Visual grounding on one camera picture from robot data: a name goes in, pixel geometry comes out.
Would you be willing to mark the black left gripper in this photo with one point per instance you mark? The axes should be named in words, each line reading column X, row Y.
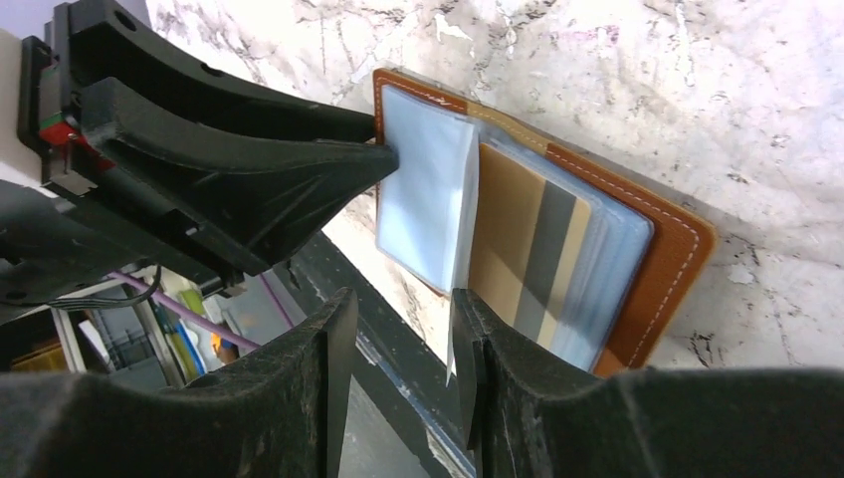
column 161, row 159

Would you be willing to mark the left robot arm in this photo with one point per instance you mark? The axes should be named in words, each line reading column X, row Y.
column 119, row 149

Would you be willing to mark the brown leather card holder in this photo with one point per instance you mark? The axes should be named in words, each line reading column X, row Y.
column 640, row 257

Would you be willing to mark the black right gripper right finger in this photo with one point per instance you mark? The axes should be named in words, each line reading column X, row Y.
column 528, row 413

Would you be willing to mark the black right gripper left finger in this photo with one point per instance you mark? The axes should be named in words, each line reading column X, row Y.
column 278, row 411

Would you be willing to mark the gold card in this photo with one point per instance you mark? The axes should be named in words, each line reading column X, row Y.
column 527, row 239

